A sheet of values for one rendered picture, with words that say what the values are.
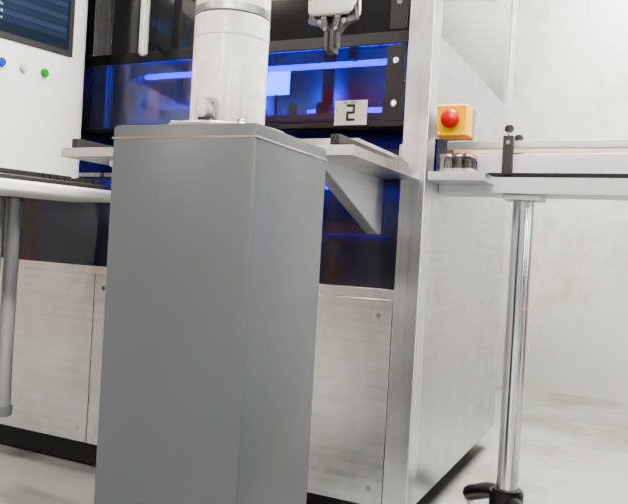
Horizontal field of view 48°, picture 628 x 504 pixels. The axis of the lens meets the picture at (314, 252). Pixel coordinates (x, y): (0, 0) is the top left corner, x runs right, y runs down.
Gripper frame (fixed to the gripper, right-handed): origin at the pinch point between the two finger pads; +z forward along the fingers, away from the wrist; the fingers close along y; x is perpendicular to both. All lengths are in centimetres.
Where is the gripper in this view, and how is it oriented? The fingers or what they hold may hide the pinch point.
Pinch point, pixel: (331, 42)
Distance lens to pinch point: 148.7
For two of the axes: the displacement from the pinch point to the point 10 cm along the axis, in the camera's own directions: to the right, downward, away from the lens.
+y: -9.0, -0.5, 4.3
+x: -4.3, -0.2, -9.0
